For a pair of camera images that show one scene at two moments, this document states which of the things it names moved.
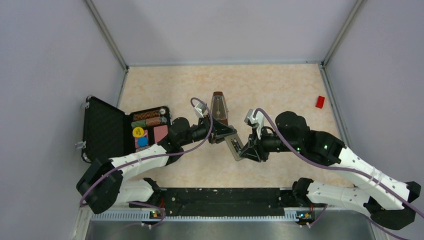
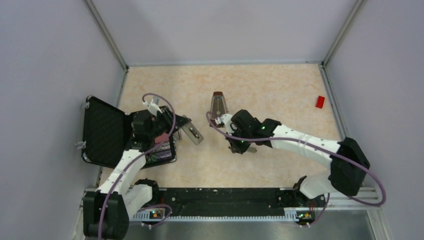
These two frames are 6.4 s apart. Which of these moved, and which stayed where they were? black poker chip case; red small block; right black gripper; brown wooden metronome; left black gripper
Moved: left black gripper; right black gripper
Stayed: brown wooden metronome; black poker chip case; red small block
